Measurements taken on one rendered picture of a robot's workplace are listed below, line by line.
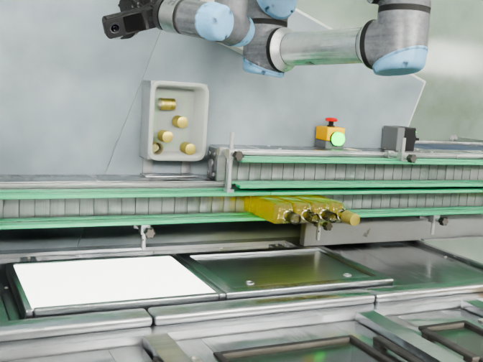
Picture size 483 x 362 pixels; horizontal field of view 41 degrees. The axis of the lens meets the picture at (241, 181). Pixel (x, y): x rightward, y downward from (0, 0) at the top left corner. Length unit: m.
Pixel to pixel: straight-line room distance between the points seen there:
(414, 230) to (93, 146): 1.12
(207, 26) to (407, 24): 0.44
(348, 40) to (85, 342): 0.89
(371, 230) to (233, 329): 0.94
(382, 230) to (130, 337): 1.16
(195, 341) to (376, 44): 0.76
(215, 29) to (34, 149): 0.72
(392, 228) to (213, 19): 1.16
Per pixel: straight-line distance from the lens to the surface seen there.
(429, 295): 1.71
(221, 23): 1.36
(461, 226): 2.46
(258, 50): 1.75
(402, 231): 2.29
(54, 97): 1.86
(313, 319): 1.47
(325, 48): 1.62
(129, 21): 1.46
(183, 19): 1.39
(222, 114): 2.01
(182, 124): 1.89
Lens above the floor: 2.58
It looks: 63 degrees down
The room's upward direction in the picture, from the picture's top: 111 degrees clockwise
